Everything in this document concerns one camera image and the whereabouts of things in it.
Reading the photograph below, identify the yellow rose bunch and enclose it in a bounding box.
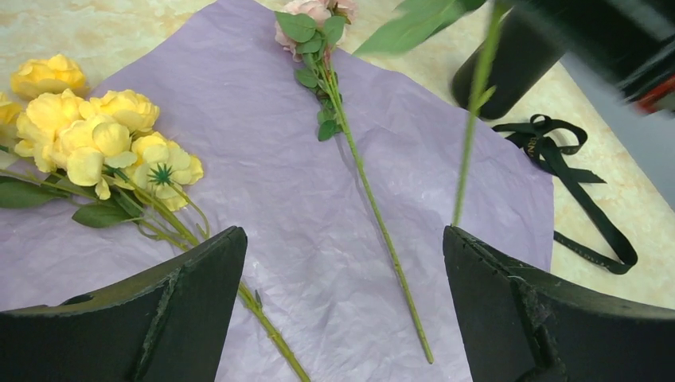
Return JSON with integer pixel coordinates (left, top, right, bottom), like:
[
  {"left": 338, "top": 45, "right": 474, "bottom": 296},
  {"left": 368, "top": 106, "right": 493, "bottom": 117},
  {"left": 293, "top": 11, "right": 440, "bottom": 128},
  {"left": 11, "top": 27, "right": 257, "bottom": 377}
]
[{"left": 1, "top": 55, "right": 309, "bottom": 381}]

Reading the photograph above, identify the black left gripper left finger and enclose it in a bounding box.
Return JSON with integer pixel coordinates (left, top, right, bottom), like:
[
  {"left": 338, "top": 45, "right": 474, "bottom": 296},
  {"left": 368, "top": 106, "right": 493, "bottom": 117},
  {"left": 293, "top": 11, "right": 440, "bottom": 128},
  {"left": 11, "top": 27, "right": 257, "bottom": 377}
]
[{"left": 1, "top": 226, "right": 248, "bottom": 381}]

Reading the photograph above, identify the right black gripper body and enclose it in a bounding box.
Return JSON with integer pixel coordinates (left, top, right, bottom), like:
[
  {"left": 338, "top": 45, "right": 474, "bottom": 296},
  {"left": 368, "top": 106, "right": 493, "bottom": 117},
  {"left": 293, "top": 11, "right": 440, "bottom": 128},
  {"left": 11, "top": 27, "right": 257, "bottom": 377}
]
[{"left": 512, "top": 0, "right": 674, "bottom": 114}]

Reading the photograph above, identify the pink and white flower bunch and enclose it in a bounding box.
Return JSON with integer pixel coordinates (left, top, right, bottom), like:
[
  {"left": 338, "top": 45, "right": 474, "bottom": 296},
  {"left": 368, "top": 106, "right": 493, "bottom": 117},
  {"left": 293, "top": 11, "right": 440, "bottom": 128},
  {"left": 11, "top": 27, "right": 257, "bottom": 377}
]
[{"left": 275, "top": 1, "right": 435, "bottom": 364}]

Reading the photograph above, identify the black vase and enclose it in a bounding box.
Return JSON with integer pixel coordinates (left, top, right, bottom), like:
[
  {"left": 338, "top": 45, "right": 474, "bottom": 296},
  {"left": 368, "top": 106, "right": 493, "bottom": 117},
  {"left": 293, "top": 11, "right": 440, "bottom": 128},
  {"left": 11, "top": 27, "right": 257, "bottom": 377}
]
[{"left": 478, "top": 8, "right": 564, "bottom": 120}]

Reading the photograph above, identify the purple wrapping paper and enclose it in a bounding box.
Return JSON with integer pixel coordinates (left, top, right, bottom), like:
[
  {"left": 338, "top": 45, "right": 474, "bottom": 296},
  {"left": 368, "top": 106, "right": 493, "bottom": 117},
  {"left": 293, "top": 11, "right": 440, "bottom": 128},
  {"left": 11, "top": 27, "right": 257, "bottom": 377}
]
[{"left": 1, "top": 1, "right": 554, "bottom": 381}]

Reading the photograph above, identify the black ribbon with gold lettering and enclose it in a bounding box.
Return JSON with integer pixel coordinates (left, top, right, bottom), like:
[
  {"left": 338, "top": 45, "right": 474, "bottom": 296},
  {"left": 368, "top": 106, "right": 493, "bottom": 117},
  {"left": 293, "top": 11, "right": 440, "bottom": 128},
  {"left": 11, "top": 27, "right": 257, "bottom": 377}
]
[{"left": 492, "top": 114, "right": 638, "bottom": 275}]

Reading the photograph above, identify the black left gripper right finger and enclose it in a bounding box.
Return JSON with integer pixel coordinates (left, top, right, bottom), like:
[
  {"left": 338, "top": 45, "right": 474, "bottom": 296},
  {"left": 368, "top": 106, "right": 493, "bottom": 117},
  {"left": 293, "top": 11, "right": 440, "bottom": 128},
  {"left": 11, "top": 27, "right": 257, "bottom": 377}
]
[{"left": 443, "top": 226, "right": 674, "bottom": 382}]

